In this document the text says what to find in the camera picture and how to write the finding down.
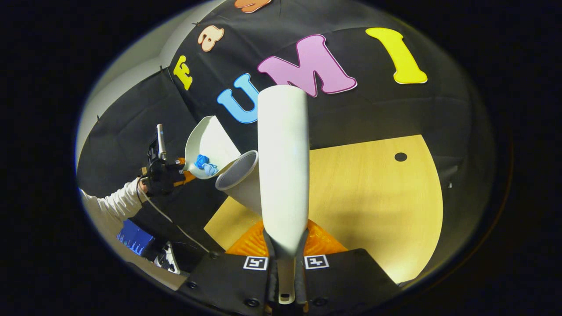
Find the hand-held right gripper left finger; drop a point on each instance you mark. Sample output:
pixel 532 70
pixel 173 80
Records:
pixel 228 281

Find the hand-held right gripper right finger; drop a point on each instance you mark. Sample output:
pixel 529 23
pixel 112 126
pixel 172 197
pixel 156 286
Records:
pixel 351 281

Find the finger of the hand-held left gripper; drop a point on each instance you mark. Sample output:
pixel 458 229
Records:
pixel 186 177

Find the dark blue paper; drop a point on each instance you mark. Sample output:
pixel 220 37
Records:
pixel 201 160

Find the light blue paper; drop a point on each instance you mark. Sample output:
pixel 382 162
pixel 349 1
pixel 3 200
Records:
pixel 211 169

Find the white dustpan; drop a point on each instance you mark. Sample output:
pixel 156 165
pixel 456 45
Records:
pixel 210 140

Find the white garbage bin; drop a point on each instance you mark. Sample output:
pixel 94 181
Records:
pixel 241 184

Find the small white broom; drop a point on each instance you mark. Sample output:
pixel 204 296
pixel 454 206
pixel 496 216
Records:
pixel 283 166

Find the black and white shoe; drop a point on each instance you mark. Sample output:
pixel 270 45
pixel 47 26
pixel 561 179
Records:
pixel 167 259

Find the blue box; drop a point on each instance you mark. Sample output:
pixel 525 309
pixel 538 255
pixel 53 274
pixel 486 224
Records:
pixel 134 237

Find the black backdrop cloth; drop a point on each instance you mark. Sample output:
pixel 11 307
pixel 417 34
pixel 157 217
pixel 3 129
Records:
pixel 373 105

